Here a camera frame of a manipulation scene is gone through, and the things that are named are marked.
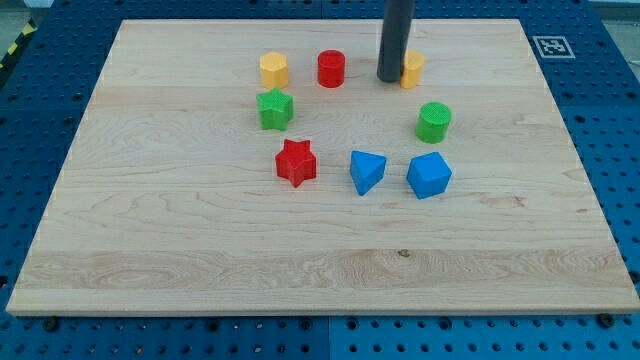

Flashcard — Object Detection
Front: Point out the green star block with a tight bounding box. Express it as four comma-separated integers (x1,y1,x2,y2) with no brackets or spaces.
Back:
256,87,294,131

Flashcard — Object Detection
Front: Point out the green cylinder block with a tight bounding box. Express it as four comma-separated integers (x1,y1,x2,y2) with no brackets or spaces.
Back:
415,102,452,144

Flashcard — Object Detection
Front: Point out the red cylinder block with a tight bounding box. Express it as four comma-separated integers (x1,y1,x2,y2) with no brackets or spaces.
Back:
317,49,346,88

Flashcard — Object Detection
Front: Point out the white fiducial marker tag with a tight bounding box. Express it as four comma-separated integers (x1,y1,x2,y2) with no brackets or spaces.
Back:
533,35,575,59

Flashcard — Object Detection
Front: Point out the red star block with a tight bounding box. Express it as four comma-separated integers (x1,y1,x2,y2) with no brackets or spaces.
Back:
275,139,317,187

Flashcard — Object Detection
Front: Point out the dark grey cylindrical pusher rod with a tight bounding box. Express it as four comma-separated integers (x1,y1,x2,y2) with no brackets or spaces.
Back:
377,0,415,83

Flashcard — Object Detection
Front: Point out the yellow hexagon block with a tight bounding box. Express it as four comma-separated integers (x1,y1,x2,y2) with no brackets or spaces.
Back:
259,52,289,89

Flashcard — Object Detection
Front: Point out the light wooden board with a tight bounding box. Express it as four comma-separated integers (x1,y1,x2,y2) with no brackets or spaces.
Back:
7,19,639,316

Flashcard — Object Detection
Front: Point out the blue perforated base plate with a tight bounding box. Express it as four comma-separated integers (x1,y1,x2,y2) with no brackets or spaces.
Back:
1,1,639,359

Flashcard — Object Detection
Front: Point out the yellow block behind rod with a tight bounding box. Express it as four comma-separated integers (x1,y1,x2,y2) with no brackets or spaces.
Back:
400,50,426,89

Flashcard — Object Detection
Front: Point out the blue triangle block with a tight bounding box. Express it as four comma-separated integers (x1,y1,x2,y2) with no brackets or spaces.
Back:
349,150,387,196

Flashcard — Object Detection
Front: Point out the blue cube block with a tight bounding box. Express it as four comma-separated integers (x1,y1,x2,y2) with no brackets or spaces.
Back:
407,152,452,199

